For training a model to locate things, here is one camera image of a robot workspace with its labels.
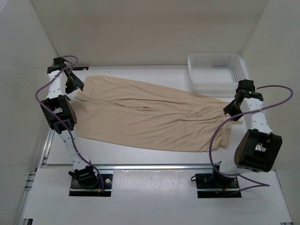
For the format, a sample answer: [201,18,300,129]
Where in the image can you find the beige trousers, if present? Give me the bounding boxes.
[72,75,233,152]

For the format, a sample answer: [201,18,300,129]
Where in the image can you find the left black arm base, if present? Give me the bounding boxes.
[69,171,113,197]

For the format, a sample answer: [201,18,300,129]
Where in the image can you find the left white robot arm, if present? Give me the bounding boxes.
[38,57,99,188]

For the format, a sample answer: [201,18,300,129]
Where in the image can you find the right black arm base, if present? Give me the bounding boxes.
[190,172,241,198]

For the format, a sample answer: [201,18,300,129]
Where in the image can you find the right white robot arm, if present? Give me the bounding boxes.
[210,80,282,188]

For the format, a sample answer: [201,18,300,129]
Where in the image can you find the white plastic basket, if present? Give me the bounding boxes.
[187,52,249,94]

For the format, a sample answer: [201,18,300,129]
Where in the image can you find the black corner bracket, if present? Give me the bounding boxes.
[73,67,89,71]

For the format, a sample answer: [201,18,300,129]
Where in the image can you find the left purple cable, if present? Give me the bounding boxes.
[34,55,105,196]

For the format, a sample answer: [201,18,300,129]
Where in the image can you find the purple cable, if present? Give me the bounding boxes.
[208,85,295,191]
[34,55,105,196]

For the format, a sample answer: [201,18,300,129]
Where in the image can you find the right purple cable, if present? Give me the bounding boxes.
[208,85,295,191]

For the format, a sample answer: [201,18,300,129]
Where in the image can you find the aluminium rail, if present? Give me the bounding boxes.
[16,126,277,225]

